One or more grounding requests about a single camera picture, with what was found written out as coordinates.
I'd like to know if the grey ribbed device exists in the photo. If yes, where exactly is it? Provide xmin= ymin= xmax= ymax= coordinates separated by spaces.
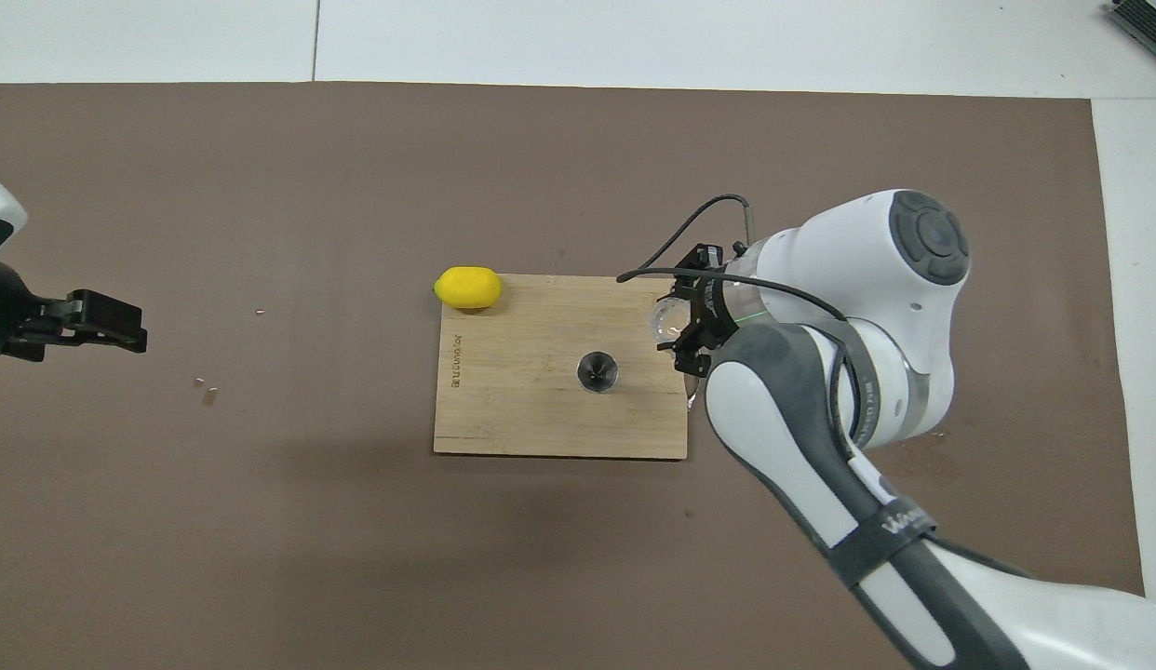
xmin=1104 ymin=0 xmax=1156 ymax=68

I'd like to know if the wooden cutting board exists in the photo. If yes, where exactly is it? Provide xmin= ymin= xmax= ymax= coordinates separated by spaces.
xmin=434 ymin=275 xmax=700 ymax=460

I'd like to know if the brown table mat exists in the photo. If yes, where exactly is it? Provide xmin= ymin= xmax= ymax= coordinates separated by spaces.
xmin=0 ymin=82 xmax=1154 ymax=670

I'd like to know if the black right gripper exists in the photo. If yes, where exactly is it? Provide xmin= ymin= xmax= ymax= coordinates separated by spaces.
xmin=657 ymin=244 xmax=739 ymax=376

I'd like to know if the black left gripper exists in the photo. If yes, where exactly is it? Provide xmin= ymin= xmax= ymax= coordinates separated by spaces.
xmin=0 ymin=262 xmax=149 ymax=362

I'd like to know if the yellow lemon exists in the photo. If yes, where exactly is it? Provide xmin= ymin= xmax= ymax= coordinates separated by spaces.
xmin=434 ymin=266 xmax=503 ymax=310

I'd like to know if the clear glass cup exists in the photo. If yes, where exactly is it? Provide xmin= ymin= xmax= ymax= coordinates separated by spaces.
xmin=649 ymin=293 xmax=698 ymax=341

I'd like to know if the metal jigger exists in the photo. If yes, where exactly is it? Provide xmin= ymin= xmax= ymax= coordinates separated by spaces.
xmin=576 ymin=351 xmax=621 ymax=395

